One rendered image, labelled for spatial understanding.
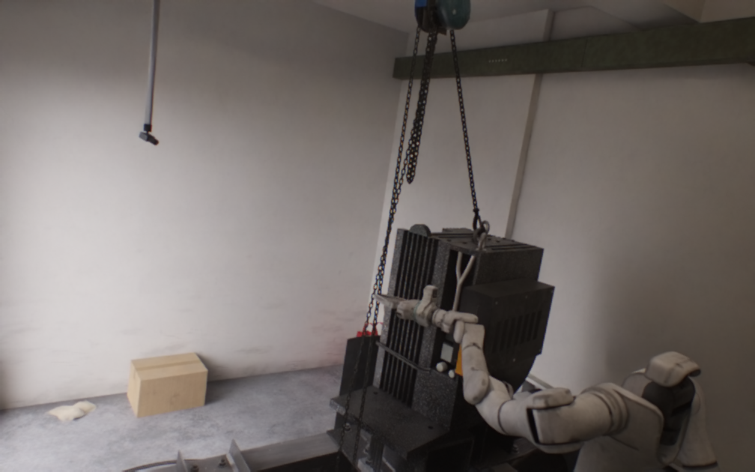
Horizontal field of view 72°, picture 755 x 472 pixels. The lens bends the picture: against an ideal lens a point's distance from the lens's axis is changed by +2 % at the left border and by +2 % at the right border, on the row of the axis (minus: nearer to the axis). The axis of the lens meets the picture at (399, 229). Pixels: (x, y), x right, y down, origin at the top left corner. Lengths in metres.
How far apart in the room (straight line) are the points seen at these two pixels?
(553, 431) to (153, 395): 3.07
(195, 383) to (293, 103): 2.09
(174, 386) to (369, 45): 2.86
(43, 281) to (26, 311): 0.20
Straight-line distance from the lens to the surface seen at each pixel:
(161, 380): 3.81
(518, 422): 1.20
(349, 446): 2.38
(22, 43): 3.71
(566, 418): 1.12
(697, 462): 1.53
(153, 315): 4.01
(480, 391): 1.35
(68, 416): 3.97
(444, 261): 2.00
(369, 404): 2.22
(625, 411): 1.22
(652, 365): 1.23
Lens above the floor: 1.93
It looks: 9 degrees down
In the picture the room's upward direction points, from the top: 9 degrees clockwise
